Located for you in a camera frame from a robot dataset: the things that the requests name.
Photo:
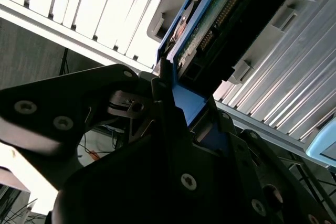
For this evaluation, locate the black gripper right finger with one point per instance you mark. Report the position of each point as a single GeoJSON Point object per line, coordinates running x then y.
{"type": "Point", "coordinates": [236, 155]}

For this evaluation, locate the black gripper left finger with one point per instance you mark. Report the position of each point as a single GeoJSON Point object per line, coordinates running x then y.
{"type": "Point", "coordinates": [52, 95]}

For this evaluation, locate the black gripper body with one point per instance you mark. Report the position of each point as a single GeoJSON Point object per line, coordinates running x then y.
{"type": "Point", "coordinates": [118, 187]}

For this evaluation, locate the hard disk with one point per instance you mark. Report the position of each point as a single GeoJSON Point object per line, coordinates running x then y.
{"type": "Point", "coordinates": [223, 11]}

